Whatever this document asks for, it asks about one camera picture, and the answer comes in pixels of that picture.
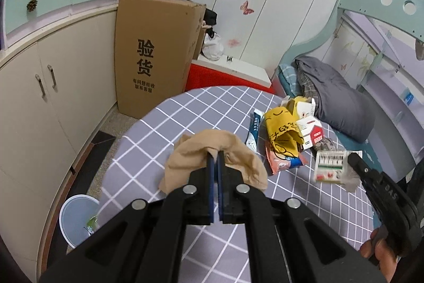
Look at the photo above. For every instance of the blue checked pillow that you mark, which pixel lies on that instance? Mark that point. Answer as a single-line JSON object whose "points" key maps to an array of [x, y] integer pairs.
{"points": [[287, 77]]}

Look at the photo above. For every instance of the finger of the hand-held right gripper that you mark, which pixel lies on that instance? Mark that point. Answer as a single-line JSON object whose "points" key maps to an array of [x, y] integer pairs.
{"points": [[359, 165]]}

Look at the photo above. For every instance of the pink flower sticker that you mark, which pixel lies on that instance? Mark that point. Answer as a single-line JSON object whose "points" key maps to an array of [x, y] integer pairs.
{"points": [[233, 42]]}

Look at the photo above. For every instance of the grey wrapper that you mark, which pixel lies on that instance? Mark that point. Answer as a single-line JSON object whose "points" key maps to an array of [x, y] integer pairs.
{"points": [[326, 144]]}

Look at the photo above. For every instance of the blue trash bin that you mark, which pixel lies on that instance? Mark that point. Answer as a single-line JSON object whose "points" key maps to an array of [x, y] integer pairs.
{"points": [[74, 220]]}

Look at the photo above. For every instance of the red white carton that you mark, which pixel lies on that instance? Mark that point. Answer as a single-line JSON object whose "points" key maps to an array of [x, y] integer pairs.
{"points": [[310, 133]]}

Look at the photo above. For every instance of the white orange carton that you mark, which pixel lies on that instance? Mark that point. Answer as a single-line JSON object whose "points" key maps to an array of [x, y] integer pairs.
{"points": [[303, 108]]}

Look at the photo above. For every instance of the grey duvet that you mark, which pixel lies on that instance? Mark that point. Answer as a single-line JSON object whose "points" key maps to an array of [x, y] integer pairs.
{"points": [[338, 100]]}

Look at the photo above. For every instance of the teal candy print bedsheet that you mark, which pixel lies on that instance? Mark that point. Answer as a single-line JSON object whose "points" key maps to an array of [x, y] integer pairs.
{"points": [[367, 152]]}

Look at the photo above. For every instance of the pinecone ornament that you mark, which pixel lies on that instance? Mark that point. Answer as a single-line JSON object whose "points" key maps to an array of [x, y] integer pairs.
{"points": [[32, 4]]}

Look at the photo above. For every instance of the cream low cabinet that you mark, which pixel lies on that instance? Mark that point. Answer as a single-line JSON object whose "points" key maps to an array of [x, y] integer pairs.
{"points": [[39, 110]]}

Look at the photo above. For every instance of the yellow plastic bag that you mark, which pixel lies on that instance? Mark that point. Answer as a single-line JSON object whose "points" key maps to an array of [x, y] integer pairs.
{"points": [[281, 130]]}

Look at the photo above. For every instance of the person's right hand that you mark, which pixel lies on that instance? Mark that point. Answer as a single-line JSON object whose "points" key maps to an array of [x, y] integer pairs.
{"points": [[386, 256]]}

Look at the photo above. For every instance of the white packet with red print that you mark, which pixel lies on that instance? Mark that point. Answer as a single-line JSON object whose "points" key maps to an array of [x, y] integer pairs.
{"points": [[331, 167]]}

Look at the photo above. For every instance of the red mat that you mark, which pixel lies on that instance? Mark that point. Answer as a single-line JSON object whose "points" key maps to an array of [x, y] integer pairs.
{"points": [[205, 75]]}

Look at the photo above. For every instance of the black cloth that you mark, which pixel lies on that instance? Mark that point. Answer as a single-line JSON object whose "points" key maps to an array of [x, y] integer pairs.
{"points": [[210, 19]]}

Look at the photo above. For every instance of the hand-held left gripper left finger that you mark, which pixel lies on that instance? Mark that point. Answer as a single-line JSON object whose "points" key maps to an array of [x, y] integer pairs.
{"points": [[211, 190]]}

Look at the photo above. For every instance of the pink snack wrapper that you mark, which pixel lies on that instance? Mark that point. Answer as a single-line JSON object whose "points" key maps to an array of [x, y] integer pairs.
{"points": [[283, 163]]}

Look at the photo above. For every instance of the small blue box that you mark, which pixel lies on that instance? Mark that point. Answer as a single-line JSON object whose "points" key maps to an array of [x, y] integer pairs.
{"points": [[408, 98]]}

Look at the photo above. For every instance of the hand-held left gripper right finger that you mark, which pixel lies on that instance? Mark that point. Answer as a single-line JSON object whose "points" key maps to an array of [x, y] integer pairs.
{"points": [[220, 193]]}

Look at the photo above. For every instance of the teal bunk bed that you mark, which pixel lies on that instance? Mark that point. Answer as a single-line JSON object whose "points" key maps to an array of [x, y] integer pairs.
{"points": [[361, 31]]}

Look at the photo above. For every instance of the large cardboard box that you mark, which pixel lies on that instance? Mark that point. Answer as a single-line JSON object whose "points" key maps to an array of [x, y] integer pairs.
{"points": [[149, 54]]}

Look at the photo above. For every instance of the purple grid tablecloth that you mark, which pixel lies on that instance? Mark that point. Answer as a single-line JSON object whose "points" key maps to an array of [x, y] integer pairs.
{"points": [[212, 124]]}

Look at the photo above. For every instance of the pink butterfly sticker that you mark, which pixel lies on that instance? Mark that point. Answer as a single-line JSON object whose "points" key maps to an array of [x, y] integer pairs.
{"points": [[246, 7]]}

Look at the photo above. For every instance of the beige nylon stocking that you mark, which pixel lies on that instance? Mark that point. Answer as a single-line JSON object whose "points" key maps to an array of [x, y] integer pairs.
{"points": [[198, 153]]}

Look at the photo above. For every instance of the green leaves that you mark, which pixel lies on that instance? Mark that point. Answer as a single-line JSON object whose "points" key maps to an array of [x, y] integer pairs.
{"points": [[91, 223]]}

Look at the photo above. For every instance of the blue white packet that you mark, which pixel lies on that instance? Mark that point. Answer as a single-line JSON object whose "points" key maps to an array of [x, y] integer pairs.
{"points": [[254, 129]]}

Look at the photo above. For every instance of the white plastic bag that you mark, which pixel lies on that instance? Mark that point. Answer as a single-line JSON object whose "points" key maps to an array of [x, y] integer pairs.
{"points": [[213, 47]]}

